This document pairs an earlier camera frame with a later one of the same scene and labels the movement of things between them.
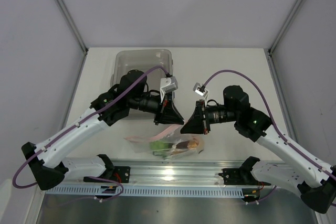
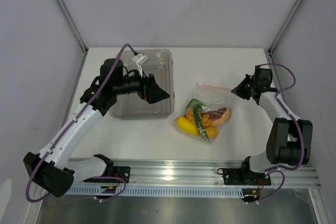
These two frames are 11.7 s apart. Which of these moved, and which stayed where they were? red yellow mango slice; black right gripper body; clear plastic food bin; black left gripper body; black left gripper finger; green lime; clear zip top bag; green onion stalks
Moved: black left gripper finger; black right gripper body; clear zip top bag; red yellow mango slice; black left gripper body; green onion stalks; green lime
Stayed: clear plastic food bin
